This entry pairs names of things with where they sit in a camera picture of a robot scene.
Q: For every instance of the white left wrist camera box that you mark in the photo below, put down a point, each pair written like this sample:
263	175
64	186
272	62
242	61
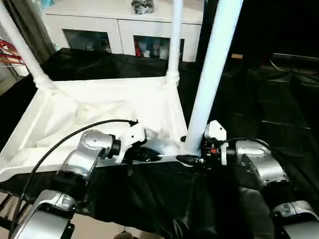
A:
132	135

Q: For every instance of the white plastic container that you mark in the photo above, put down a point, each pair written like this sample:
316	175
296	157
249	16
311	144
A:
20	70

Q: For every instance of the red clothes hangers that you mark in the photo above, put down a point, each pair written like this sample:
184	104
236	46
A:
10	51

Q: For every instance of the patterned ceramic vase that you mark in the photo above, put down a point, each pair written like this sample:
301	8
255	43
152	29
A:
155	50

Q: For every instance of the small teal box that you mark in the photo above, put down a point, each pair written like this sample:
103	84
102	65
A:
49	2

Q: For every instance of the grey robot foot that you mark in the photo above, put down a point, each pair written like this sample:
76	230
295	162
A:
123	235

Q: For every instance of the white plastic table top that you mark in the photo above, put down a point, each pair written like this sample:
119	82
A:
99	104

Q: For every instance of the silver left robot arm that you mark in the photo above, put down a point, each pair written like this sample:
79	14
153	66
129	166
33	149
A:
84	154

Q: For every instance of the white plastic table leg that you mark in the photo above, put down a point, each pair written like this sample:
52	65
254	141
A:
27	54
211	62
174	37

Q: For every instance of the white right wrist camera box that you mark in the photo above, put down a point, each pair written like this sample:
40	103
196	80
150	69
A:
216	129

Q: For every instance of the white ceramic jar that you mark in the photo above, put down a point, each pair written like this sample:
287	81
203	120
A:
163	52

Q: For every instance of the grey curtain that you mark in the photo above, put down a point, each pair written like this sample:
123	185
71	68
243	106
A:
35	25

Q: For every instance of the small tan box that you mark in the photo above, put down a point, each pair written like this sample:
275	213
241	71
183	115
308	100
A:
237	56

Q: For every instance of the black bundle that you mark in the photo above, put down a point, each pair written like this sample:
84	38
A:
142	7

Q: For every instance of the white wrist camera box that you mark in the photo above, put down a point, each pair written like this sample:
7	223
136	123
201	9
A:
216	129
132	135

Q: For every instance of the black metal table frame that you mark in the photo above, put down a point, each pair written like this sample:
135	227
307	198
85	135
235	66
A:
11	211

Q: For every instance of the red white ceramic figure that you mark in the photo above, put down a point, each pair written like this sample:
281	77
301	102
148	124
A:
138	48

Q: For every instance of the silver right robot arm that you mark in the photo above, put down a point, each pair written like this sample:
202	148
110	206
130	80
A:
264	166

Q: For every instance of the black television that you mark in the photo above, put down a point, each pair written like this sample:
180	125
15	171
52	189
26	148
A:
296	56

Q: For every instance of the white glass-door cabinet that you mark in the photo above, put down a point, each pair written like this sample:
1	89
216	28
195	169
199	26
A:
99	27

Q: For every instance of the black glossy mat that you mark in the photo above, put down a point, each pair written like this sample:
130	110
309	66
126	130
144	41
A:
274	112

